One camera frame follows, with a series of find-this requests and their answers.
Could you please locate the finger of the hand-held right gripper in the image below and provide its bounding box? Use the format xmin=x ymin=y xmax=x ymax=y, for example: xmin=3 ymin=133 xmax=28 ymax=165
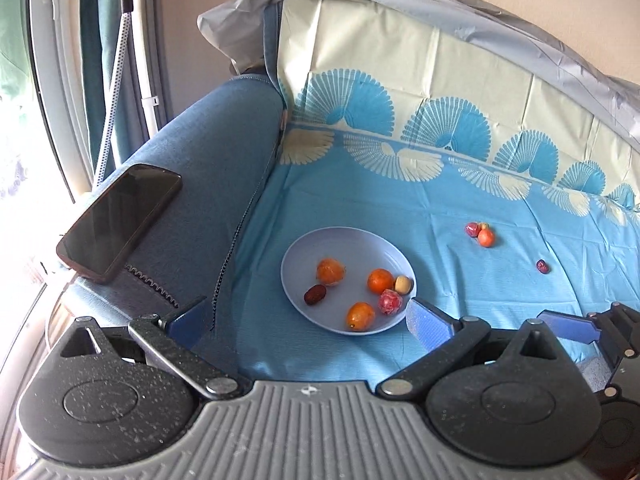
xmin=599 ymin=355 xmax=640 ymax=403
xmin=537 ymin=301 xmax=640 ymax=357

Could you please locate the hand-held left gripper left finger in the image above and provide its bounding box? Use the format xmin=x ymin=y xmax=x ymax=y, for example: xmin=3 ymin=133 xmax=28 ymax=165
xmin=59 ymin=296 xmax=246 ymax=399

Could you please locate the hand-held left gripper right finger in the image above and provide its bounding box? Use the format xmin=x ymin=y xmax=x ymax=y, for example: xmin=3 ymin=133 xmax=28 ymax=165
xmin=375 ymin=297 xmax=572 ymax=401

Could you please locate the pale blue round plate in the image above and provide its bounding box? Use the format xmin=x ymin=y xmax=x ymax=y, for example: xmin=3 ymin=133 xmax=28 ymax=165
xmin=280 ymin=227 xmax=417 ymax=335

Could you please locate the black smartphone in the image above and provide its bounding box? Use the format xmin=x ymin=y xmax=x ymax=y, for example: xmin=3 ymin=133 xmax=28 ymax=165
xmin=56 ymin=164 xmax=183 ymax=285

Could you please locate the blue fan-print sheet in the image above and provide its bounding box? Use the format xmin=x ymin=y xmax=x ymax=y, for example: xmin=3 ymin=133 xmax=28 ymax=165
xmin=232 ymin=0 xmax=640 ymax=386

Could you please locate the white pole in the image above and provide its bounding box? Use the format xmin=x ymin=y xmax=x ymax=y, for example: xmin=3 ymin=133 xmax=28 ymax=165
xmin=134 ymin=0 xmax=167 ymax=137

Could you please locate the dark green curtain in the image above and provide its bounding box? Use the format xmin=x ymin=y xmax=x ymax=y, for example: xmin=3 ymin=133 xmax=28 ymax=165
xmin=80 ymin=0 xmax=151 ymax=166

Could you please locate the grey plastic cover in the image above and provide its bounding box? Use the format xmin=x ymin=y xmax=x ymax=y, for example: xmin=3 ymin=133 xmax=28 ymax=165
xmin=197 ymin=0 xmax=640 ymax=146

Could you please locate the black coiled cable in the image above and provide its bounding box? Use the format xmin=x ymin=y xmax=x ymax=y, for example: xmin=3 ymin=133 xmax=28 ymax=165
xmin=124 ymin=262 xmax=181 ymax=309

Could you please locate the braided white hose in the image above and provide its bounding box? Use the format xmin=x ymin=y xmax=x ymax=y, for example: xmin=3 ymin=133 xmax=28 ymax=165
xmin=94 ymin=0 xmax=137 ymax=188

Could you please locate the white window frame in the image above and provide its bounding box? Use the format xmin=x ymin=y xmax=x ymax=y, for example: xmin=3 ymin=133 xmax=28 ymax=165
xmin=27 ymin=0 xmax=101 ymax=196

